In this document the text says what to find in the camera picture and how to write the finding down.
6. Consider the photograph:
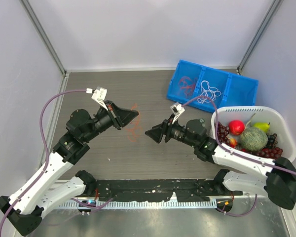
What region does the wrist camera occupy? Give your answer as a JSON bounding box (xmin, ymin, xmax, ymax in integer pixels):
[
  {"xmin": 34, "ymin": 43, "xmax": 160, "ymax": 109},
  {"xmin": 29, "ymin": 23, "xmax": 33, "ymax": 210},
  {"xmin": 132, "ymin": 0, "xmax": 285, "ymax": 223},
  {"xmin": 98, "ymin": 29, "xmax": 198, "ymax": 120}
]
[
  {"xmin": 169, "ymin": 102, "xmax": 185, "ymax": 124},
  {"xmin": 86, "ymin": 86, "xmax": 108, "ymax": 110}
]

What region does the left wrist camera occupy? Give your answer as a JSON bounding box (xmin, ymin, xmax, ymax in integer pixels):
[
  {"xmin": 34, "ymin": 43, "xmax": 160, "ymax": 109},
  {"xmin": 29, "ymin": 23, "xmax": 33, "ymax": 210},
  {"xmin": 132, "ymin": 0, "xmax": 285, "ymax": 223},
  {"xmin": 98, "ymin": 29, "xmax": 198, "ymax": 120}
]
[{"xmin": 86, "ymin": 86, "xmax": 108, "ymax": 110}]

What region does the purple cable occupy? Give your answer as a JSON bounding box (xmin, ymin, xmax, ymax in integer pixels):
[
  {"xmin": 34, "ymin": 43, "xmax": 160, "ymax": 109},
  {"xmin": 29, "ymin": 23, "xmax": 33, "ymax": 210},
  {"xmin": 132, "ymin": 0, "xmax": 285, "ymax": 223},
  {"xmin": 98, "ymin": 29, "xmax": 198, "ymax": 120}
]
[
  {"xmin": 0, "ymin": 88, "xmax": 118, "ymax": 237},
  {"xmin": 182, "ymin": 95, "xmax": 296, "ymax": 218}
]

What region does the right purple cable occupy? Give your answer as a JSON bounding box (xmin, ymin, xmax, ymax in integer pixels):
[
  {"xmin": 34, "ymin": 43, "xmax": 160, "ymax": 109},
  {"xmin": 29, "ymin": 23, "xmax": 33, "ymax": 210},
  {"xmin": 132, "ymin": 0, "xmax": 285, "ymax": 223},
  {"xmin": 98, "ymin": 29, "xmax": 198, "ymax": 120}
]
[{"xmin": 182, "ymin": 95, "xmax": 296, "ymax": 218}]

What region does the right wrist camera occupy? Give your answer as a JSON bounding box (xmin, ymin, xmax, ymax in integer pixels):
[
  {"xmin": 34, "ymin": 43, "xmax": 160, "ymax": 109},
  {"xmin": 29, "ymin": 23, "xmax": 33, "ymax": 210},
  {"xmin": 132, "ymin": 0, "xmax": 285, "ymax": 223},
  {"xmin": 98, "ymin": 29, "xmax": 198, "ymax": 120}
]
[{"xmin": 169, "ymin": 102, "xmax": 185, "ymax": 124}]

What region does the dark grapes bunch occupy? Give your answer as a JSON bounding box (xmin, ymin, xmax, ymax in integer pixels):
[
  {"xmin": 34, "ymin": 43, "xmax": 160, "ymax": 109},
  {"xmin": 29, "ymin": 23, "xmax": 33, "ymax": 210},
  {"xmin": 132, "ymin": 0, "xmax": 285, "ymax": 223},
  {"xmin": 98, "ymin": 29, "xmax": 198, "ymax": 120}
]
[{"xmin": 266, "ymin": 133, "xmax": 278, "ymax": 149}]

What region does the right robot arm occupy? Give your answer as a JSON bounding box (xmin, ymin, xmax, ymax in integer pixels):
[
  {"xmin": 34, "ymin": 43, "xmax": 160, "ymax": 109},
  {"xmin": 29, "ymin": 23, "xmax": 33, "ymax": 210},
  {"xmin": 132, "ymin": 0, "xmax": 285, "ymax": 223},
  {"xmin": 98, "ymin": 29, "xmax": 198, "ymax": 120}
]
[{"xmin": 145, "ymin": 118, "xmax": 296, "ymax": 210}]

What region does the red apple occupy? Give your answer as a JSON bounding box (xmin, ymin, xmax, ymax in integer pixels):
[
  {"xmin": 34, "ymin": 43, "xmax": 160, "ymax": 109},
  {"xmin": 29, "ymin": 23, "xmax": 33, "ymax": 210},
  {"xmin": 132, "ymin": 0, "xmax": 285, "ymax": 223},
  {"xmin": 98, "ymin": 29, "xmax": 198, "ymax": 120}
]
[{"xmin": 228, "ymin": 120, "xmax": 245, "ymax": 136}]

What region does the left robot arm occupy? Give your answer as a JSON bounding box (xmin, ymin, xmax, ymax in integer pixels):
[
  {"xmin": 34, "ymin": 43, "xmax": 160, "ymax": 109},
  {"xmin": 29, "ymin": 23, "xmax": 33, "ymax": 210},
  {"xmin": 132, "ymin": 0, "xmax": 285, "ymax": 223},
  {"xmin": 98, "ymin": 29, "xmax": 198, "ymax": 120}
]
[{"xmin": 0, "ymin": 100, "xmax": 139, "ymax": 236}]

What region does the cantaloupe melon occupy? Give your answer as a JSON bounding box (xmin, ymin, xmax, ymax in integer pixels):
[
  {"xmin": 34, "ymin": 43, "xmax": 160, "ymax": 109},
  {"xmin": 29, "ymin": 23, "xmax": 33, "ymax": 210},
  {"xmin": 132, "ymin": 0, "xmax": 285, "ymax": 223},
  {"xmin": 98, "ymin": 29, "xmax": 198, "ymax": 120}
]
[{"xmin": 239, "ymin": 127, "xmax": 268, "ymax": 152}]

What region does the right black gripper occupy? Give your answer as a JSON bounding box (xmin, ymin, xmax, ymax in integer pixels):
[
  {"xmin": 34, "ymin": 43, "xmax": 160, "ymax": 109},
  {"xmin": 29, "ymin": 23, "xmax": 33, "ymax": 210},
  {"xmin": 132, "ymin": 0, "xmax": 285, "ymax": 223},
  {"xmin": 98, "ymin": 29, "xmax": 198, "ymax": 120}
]
[{"xmin": 145, "ymin": 114, "xmax": 198, "ymax": 148}]

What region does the green pear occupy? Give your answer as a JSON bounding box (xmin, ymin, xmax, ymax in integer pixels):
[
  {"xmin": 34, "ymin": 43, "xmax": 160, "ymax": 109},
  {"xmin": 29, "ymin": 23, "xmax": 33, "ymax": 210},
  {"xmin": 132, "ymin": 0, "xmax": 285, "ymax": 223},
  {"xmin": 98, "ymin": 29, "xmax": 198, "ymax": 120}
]
[{"xmin": 253, "ymin": 122, "xmax": 270, "ymax": 133}]

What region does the red grapes bunch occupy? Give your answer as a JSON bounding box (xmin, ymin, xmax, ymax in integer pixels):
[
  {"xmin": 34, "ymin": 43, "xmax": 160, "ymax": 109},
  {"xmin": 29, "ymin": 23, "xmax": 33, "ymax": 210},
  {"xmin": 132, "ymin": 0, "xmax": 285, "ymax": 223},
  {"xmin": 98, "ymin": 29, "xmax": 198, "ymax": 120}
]
[{"xmin": 218, "ymin": 122, "xmax": 230, "ymax": 145}]

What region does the slotted cable duct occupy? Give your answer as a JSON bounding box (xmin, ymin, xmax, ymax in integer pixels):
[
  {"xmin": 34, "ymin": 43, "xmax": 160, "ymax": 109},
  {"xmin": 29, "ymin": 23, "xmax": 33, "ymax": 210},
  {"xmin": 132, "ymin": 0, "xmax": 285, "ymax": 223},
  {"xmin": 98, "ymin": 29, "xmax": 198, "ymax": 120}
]
[{"xmin": 59, "ymin": 199, "xmax": 218, "ymax": 210}]

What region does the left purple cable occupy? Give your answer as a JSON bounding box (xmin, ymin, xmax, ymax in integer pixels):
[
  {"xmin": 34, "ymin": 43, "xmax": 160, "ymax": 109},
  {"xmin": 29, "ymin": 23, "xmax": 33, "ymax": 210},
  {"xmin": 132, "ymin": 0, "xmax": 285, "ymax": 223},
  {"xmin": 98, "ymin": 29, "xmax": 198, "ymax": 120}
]
[{"xmin": 0, "ymin": 88, "xmax": 118, "ymax": 237}]

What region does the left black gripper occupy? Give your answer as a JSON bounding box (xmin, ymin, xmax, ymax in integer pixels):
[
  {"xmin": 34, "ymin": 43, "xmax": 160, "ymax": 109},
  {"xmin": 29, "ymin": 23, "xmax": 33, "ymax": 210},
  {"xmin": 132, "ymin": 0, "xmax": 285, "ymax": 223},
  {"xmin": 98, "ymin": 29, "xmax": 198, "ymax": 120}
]
[{"xmin": 83, "ymin": 100, "xmax": 139, "ymax": 142}]

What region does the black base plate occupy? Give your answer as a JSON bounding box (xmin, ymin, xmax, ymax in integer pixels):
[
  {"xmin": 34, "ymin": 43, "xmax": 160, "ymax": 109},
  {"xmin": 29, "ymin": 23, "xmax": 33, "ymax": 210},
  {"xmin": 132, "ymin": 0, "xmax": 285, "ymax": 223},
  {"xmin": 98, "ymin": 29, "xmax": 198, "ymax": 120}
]
[{"xmin": 93, "ymin": 179, "xmax": 243, "ymax": 202}]

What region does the small peach fruit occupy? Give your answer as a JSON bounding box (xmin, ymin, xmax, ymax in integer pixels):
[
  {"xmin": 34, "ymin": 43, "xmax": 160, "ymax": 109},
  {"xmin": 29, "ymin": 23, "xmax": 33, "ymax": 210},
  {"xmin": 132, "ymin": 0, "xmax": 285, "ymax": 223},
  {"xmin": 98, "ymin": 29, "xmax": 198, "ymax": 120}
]
[{"xmin": 229, "ymin": 138, "xmax": 237, "ymax": 148}]

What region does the blue three-compartment bin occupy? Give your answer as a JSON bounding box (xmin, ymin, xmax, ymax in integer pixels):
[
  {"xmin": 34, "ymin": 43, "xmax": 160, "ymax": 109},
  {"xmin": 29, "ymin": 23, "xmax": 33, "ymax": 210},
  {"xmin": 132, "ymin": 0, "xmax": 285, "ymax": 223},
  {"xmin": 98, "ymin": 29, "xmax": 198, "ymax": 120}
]
[{"xmin": 166, "ymin": 60, "xmax": 259, "ymax": 113}]

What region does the white string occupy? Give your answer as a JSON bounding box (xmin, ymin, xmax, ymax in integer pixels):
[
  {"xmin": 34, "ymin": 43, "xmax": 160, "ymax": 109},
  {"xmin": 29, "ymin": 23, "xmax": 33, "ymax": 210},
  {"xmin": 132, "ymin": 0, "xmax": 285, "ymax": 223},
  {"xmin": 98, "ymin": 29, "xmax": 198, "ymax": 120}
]
[{"xmin": 196, "ymin": 80, "xmax": 222, "ymax": 104}]

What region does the white plastic basket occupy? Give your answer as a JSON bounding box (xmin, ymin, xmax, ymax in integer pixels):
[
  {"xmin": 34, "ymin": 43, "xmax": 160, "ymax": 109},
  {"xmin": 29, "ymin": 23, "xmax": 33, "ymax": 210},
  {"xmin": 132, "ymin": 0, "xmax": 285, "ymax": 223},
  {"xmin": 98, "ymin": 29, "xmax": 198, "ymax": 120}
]
[{"xmin": 218, "ymin": 106, "xmax": 296, "ymax": 161}]

